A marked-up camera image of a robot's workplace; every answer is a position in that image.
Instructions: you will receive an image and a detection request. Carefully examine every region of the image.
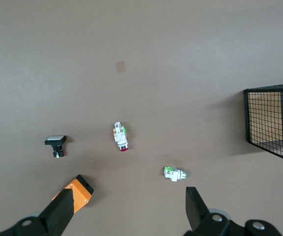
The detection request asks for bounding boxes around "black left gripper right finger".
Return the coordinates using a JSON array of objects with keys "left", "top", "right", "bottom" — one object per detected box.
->
[{"left": 184, "top": 186, "right": 283, "bottom": 236}]

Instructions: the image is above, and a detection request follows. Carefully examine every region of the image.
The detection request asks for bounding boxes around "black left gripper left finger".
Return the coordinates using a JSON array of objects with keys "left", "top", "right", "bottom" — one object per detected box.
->
[{"left": 0, "top": 188, "right": 75, "bottom": 236}]

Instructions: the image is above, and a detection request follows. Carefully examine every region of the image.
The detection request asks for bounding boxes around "red push button switch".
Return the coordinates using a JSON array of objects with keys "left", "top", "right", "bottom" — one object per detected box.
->
[{"left": 112, "top": 121, "right": 129, "bottom": 152}]

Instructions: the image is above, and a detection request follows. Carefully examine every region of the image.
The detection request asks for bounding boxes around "black square white-cap button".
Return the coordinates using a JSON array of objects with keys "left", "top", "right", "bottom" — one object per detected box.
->
[{"left": 44, "top": 135, "right": 67, "bottom": 158}]

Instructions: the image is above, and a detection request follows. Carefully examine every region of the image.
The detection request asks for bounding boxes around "green white connector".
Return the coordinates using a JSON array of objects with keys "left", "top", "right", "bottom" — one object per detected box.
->
[{"left": 163, "top": 166, "right": 188, "bottom": 182}]

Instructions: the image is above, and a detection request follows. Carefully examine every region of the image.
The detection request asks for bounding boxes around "brown tape patch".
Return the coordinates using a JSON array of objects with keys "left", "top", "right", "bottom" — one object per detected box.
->
[{"left": 115, "top": 60, "right": 127, "bottom": 74}]

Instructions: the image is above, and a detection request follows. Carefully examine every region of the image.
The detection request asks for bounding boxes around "orange button enclosure box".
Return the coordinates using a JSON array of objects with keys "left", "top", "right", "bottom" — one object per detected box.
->
[{"left": 51, "top": 174, "right": 94, "bottom": 213}]

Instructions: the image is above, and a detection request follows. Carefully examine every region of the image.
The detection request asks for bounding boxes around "black wire rack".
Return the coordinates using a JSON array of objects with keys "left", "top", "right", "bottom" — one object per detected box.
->
[{"left": 243, "top": 82, "right": 283, "bottom": 166}]

